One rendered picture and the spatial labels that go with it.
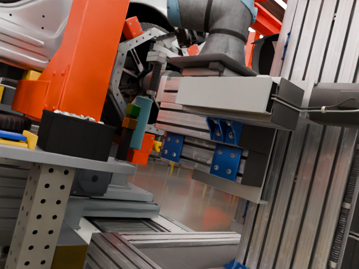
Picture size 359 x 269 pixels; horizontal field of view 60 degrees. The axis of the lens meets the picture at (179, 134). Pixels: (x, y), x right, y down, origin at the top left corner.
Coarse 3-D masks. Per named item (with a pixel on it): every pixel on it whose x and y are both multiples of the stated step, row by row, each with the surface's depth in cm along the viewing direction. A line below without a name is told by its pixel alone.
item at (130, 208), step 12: (84, 204) 154; (96, 204) 159; (108, 204) 163; (120, 204) 168; (132, 204) 173; (144, 204) 179; (156, 204) 189; (96, 216) 160; (108, 216) 164; (120, 216) 169; (132, 216) 174; (144, 216) 180; (156, 216) 185
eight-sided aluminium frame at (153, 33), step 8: (144, 32) 161; (152, 32) 163; (160, 32) 166; (128, 40) 159; (136, 40) 158; (144, 40) 160; (176, 40) 174; (120, 48) 153; (128, 48) 155; (176, 48) 177; (184, 48) 178; (120, 56) 153; (120, 64) 155; (112, 72) 156; (120, 72) 154; (112, 80) 152; (112, 88) 152; (112, 96) 155; (120, 96) 156; (120, 104) 157; (120, 112) 160; (152, 128) 172
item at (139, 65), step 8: (152, 40) 174; (144, 48) 195; (136, 56) 171; (136, 64) 172; (168, 64) 194; (128, 72) 169; (136, 72) 176; (144, 72) 180; (136, 80) 173; (120, 88) 167; (128, 88) 171; (136, 88) 174; (136, 96) 174; (144, 96) 178; (152, 96) 181; (152, 112) 202; (152, 120) 190
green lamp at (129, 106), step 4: (128, 104) 111; (132, 104) 110; (128, 108) 111; (132, 108) 110; (136, 108) 111; (140, 108) 112; (128, 112) 110; (132, 112) 110; (136, 112) 111; (136, 116) 112
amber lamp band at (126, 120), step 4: (124, 120) 111; (128, 120) 109; (132, 120) 110; (136, 120) 111; (124, 124) 111; (128, 124) 109; (132, 124) 111; (136, 124) 112; (128, 128) 110; (132, 128) 111
